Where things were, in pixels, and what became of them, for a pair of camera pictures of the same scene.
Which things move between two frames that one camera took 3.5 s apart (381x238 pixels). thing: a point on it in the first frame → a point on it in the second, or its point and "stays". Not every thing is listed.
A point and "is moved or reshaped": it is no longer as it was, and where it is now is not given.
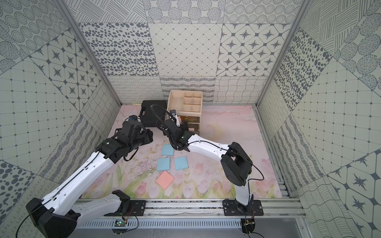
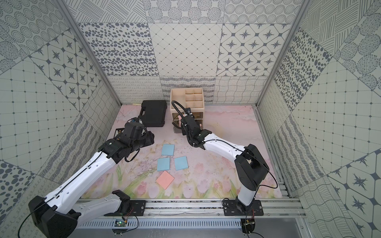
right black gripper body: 183,128 → 184,133
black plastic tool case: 147,117 stays
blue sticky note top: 167,149 stays
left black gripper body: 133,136 stays
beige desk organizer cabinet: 186,103 stays
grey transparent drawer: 190,119 is moved or reshaped
